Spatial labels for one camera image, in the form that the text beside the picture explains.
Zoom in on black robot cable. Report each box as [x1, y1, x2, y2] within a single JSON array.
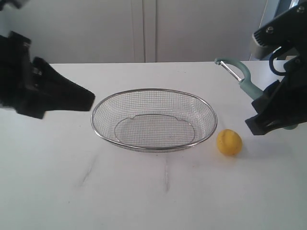
[[268, 46, 292, 77]]

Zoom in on oval wire mesh basket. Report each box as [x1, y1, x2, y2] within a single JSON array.
[[91, 88, 217, 153]]

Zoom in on teal handled vegetable peeler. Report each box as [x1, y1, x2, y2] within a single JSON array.
[[214, 58, 298, 130]]

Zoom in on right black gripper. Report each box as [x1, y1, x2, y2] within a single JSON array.
[[245, 45, 307, 136]]

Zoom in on yellow lemon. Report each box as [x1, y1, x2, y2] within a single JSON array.
[[216, 129, 243, 156]]

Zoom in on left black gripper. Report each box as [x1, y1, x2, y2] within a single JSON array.
[[0, 31, 95, 119]]

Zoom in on white cabinet doors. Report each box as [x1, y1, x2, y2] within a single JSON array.
[[0, 0, 277, 63]]

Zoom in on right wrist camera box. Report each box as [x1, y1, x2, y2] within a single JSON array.
[[251, 1, 307, 59]]

